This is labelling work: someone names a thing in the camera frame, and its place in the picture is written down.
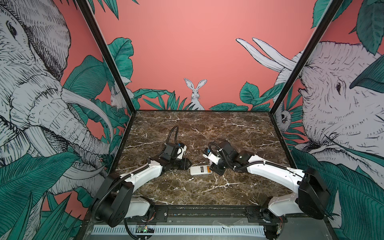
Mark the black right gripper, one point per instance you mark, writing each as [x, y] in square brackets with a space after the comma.
[215, 168]

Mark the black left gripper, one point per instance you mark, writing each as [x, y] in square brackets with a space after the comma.
[184, 164]

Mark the white remote control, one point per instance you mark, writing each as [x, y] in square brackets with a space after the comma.
[200, 170]

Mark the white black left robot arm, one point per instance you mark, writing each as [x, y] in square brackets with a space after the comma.
[114, 201]

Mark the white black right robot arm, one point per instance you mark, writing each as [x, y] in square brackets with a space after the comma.
[309, 192]

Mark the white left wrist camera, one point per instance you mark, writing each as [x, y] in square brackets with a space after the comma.
[181, 150]

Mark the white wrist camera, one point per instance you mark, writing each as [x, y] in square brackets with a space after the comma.
[208, 154]
[181, 150]

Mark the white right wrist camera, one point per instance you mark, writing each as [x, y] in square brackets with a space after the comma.
[208, 154]

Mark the black front mounting rail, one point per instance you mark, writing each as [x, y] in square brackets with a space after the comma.
[147, 212]

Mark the white slotted cable duct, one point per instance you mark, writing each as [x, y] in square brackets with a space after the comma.
[168, 230]

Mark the black corner frame post left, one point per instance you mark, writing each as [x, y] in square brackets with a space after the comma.
[97, 34]

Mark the black corner frame post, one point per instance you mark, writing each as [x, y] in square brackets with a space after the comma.
[321, 28]
[97, 34]

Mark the black corner frame post right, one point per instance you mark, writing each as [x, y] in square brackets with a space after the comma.
[321, 28]

